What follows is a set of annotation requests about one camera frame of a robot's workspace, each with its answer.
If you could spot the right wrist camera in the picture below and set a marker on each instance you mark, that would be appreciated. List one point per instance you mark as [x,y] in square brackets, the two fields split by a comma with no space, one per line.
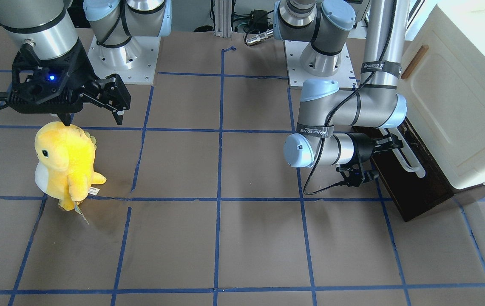
[45,91]

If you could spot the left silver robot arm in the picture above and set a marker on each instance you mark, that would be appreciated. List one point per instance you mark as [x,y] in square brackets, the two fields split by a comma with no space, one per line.
[325,25]

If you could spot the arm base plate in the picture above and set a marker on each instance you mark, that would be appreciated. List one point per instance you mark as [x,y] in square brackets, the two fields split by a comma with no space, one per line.
[134,62]
[303,63]

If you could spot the cream white cabinet box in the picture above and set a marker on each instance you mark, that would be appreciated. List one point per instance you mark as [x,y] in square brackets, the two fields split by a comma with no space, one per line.
[446,90]

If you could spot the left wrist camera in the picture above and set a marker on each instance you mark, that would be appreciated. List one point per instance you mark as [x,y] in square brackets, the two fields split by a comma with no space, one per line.
[351,176]

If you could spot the black power adapter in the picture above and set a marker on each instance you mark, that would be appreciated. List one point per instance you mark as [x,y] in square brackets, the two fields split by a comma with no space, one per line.
[259,18]

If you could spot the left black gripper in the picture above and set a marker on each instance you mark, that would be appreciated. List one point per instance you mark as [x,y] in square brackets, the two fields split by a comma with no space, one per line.
[362,148]

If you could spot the yellow plush dinosaur toy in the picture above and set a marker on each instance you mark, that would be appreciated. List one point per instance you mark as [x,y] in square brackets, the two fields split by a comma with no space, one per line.
[66,163]

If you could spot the aluminium frame post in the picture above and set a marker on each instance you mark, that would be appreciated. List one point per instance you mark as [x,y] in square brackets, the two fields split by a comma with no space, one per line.
[223,10]

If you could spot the white drawer handle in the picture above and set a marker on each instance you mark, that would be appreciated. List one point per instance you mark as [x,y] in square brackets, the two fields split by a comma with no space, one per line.
[405,155]

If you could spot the small wooden cabinet handle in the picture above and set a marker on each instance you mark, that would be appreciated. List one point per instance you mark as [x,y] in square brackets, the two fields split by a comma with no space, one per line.
[415,61]

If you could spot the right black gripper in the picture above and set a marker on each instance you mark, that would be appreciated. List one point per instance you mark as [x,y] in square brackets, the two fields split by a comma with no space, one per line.
[81,68]

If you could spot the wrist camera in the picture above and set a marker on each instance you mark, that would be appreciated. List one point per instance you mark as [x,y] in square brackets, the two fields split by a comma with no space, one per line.
[351,176]
[45,91]

